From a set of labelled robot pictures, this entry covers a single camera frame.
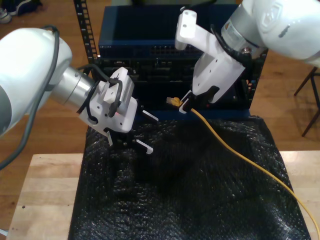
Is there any yellow network cable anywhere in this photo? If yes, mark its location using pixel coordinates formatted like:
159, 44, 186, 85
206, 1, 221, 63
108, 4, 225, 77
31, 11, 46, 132
166, 96, 320, 240

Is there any black open rack chassis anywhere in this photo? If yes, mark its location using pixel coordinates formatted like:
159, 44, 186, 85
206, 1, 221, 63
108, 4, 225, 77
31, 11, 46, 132
129, 79, 256, 111

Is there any black rack server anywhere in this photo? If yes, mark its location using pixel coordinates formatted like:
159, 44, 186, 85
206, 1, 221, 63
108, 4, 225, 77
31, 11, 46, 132
91, 56, 263, 82

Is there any black bubble wrap mat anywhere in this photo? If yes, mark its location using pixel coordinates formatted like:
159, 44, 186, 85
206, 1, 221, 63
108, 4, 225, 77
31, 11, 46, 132
67, 115, 312, 240

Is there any brown wooden chair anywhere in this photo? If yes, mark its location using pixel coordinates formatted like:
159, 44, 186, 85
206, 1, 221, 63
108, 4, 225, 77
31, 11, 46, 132
293, 66, 320, 138

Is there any black perforated metal rack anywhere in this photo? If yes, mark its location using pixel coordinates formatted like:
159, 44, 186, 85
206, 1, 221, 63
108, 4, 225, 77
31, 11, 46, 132
73, 0, 270, 111

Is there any dark sneaker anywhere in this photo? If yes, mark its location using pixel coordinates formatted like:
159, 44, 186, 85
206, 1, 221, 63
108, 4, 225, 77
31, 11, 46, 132
7, 0, 43, 16

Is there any white sneaker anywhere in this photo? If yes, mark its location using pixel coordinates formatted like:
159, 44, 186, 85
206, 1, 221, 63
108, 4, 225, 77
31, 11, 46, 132
0, 7, 13, 25

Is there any dark camera cable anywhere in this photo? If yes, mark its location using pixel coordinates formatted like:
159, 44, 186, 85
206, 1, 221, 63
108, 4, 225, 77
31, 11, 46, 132
179, 0, 253, 70
0, 24, 125, 171

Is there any blue network switch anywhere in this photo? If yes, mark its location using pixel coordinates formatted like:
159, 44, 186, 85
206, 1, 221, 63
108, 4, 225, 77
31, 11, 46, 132
98, 4, 242, 60

